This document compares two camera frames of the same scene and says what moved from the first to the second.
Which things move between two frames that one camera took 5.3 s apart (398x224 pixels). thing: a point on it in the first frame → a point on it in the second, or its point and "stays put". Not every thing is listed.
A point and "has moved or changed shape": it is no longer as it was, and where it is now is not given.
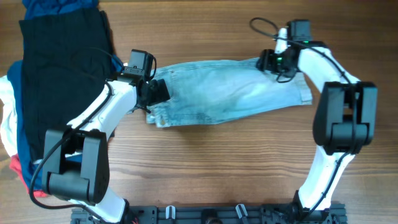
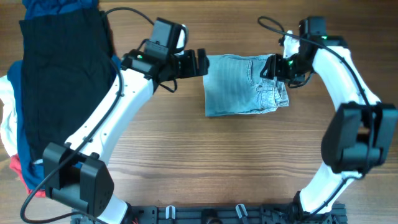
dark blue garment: [33, 9] stays put
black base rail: [220, 214] stays put
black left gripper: [160, 91] → [193, 63]
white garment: [9, 129] stays put
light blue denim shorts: [204, 92] has moved or changed shape
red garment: [15, 167] stays put
